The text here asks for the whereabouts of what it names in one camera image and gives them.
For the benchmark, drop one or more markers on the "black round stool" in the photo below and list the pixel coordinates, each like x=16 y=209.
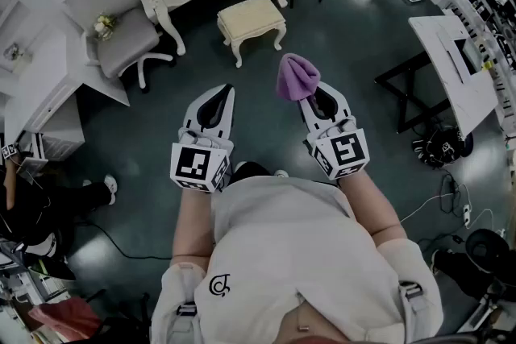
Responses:
x=485 y=249

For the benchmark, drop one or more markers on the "person's left shoe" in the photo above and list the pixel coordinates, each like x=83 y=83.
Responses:
x=240 y=166

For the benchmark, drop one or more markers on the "person's black trousers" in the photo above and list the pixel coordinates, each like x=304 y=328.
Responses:
x=252 y=171

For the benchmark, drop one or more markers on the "white table black legs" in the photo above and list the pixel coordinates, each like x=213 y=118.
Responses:
x=459 y=84

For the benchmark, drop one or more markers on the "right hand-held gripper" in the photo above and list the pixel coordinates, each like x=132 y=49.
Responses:
x=346 y=151

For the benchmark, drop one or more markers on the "grey office chair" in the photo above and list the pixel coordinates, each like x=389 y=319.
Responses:
x=125 y=40

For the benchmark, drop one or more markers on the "person's right forearm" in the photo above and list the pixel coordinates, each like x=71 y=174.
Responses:
x=371 y=209

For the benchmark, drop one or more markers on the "person's white shirt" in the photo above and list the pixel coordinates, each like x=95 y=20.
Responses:
x=290 y=254

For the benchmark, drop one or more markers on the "red bag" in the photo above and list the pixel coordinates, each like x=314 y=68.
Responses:
x=66 y=318

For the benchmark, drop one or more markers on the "cream upholstered stool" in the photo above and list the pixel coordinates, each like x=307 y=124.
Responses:
x=250 y=14

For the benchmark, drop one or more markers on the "small flower ornament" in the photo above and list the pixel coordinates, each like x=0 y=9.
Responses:
x=14 y=52

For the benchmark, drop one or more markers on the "flower bouquet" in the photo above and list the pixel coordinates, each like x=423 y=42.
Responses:
x=105 y=26

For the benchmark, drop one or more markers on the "person's right shoe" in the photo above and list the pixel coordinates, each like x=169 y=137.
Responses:
x=281 y=173

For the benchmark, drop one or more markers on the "white power strip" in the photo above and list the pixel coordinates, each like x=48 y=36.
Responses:
x=467 y=215

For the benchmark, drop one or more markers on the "person's left forearm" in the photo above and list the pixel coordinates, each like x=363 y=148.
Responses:
x=191 y=225

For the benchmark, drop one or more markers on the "purple cloth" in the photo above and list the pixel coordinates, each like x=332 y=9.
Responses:
x=296 y=76

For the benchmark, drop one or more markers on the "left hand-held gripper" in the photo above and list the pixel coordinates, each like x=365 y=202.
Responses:
x=195 y=167

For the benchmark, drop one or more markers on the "person's shoe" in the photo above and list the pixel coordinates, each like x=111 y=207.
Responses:
x=240 y=166
x=281 y=173

